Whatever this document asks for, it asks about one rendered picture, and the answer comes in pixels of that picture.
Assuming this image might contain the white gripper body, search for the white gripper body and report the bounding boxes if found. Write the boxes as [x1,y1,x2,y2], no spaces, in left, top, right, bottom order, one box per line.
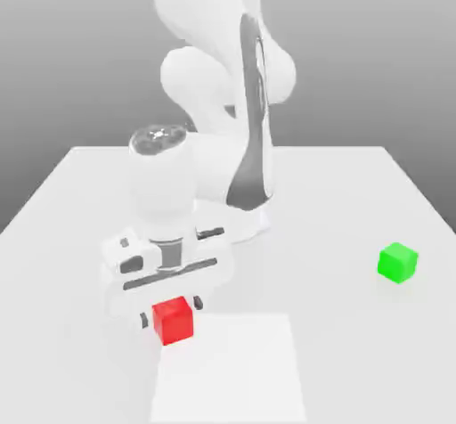
[103,241,235,321]

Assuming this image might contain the small red cube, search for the small red cube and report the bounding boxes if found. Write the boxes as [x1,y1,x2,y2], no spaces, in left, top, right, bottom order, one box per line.
[151,296,194,347]

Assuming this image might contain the small green cube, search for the small green cube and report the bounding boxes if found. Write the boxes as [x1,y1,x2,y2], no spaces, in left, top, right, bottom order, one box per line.
[377,241,419,285]

